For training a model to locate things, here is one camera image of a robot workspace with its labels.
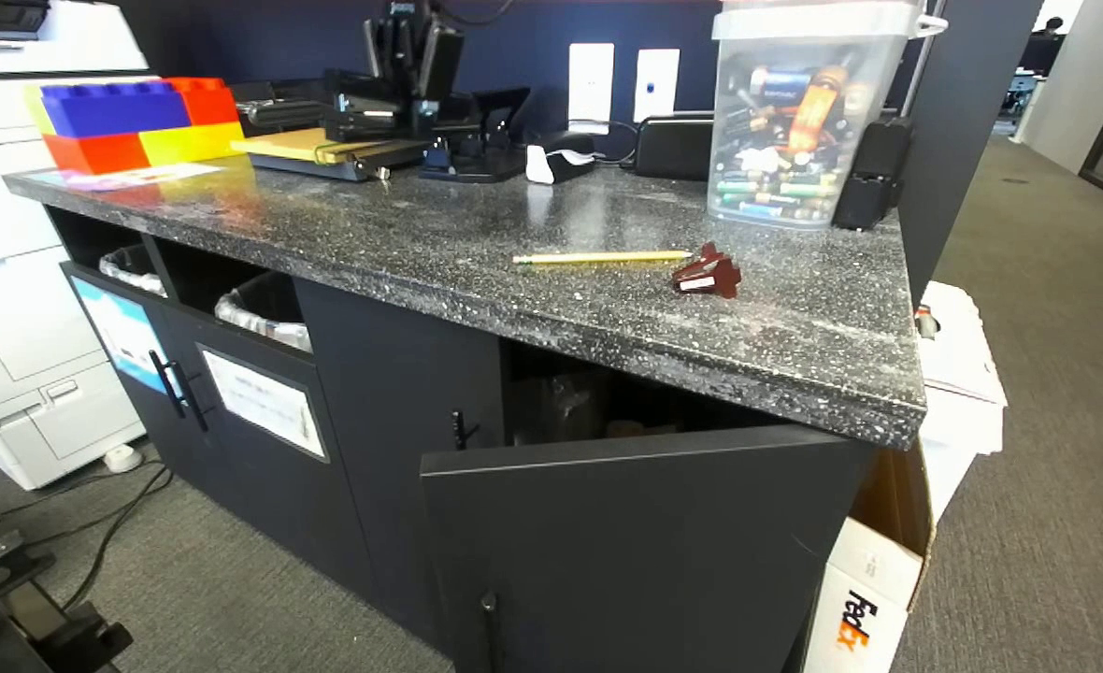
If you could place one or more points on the yellow pencil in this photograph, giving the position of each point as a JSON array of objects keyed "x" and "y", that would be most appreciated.
[{"x": 599, "y": 258}]

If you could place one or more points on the dark red staple remover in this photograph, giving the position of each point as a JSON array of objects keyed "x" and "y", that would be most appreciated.
[{"x": 707, "y": 272}]

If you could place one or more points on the white tape dispenser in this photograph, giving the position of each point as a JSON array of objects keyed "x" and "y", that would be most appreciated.
[{"x": 542, "y": 166}]

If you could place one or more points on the black counter cabinet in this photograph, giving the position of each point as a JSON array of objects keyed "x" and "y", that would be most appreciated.
[{"x": 388, "y": 397}]

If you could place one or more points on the black rectangular box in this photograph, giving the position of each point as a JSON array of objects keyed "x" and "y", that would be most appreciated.
[{"x": 675, "y": 146}]

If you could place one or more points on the open black cabinet door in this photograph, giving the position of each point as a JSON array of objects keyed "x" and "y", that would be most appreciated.
[{"x": 647, "y": 547}]

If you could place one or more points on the small white object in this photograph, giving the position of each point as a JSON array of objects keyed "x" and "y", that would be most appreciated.
[{"x": 385, "y": 176}]

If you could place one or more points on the white paper label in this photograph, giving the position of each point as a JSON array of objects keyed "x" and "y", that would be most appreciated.
[{"x": 264, "y": 402}]

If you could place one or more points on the wooden paper cutter black base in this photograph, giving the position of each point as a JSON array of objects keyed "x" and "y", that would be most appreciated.
[{"x": 312, "y": 146}]

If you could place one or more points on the clear plastic bin with lid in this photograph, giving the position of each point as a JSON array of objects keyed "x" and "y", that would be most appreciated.
[{"x": 797, "y": 126}]

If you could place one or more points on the black panel with white label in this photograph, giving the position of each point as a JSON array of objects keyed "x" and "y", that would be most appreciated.
[{"x": 264, "y": 500}]

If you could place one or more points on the yellow toy block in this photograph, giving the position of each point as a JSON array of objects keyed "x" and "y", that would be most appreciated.
[{"x": 195, "y": 144}]

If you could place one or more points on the white FedEx cardboard box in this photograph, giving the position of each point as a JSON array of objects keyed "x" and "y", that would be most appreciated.
[{"x": 862, "y": 610}]

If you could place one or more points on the red toy block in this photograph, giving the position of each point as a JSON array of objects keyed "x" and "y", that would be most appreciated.
[{"x": 208, "y": 100}]

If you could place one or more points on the black panel with blue label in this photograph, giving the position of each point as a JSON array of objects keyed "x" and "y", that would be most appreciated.
[{"x": 140, "y": 417}]

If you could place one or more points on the blue and white label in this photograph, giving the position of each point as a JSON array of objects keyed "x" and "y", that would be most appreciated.
[{"x": 123, "y": 332}]

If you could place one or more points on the orange toy block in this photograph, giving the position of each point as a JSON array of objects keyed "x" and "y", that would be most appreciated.
[{"x": 97, "y": 155}]

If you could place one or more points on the blue toy block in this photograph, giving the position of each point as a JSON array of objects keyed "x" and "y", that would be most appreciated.
[{"x": 115, "y": 107}]

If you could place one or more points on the white office printer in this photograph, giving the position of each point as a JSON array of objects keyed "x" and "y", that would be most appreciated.
[{"x": 14, "y": 311}]

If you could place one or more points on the person in dark clothes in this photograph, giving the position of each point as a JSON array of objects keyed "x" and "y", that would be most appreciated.
[{"x": 1044, "y": 50}]

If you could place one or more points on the tall white wall plate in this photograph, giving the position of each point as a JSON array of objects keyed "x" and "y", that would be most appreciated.
[{"x": 593, "y": 81}]

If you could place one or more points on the small white wall plate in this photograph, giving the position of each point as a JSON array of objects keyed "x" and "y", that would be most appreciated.
[{"x": 656, "y": 81}]

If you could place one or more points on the black metal stand frame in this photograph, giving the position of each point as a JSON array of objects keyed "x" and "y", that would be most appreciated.
[{"x": 1, "y": 585}]

